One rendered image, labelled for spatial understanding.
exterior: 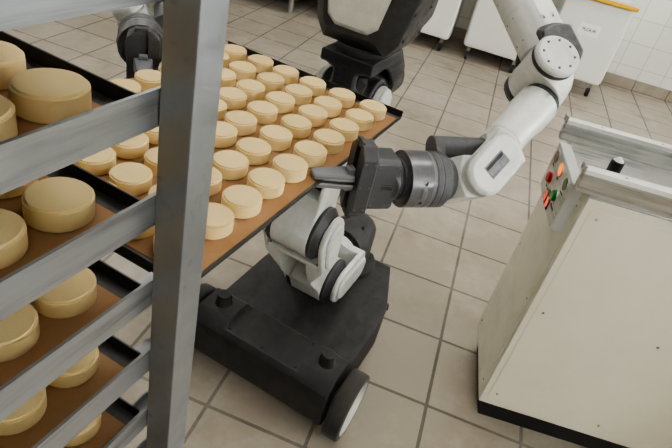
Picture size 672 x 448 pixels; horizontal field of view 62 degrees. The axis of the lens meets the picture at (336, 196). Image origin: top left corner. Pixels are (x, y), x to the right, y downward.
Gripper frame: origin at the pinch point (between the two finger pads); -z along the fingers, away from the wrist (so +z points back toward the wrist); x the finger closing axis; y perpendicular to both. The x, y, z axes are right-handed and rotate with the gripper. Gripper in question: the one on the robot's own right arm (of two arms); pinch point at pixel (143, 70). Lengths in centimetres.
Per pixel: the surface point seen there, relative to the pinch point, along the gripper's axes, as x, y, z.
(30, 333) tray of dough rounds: 6, -10, -64
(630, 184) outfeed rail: -10, 104, -17
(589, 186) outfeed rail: -14, 97, -13
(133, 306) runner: 5, -2, -61
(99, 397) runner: -3, -5, -64
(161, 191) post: 16, 0, -60
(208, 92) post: 25, 2, -61
